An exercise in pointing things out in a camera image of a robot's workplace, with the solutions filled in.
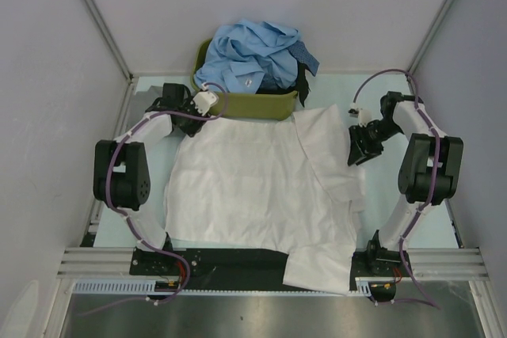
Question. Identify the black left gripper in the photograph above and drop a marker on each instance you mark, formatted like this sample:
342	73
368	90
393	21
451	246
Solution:
194	128

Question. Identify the olive green plastic basket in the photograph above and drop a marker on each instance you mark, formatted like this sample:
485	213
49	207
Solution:
259	106

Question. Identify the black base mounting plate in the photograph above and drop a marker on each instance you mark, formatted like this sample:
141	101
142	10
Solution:
265	270

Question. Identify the folded grey polo shirt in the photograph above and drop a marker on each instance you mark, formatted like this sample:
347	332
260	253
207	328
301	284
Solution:
147	97

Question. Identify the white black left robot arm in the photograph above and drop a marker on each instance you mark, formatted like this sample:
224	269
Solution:
122	166

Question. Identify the white slotted cable duct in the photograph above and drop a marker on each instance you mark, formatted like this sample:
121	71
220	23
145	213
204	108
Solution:
160	288

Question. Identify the black garment in basket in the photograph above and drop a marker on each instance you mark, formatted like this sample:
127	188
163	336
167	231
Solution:
301	84

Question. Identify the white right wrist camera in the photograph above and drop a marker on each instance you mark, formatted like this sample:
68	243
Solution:
363	116

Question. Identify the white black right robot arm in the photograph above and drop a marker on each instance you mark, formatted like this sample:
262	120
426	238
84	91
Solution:
428	175

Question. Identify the dark blue patterned shirt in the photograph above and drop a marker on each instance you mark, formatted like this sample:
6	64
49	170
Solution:
300	52

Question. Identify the white long sleeve shirt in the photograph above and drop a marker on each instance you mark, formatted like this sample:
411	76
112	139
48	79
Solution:
283	186

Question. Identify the light blue long sleeve shirt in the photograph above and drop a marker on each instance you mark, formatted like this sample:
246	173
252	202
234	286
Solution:
242	55

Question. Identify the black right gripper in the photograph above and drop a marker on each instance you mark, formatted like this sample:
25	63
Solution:
360	152

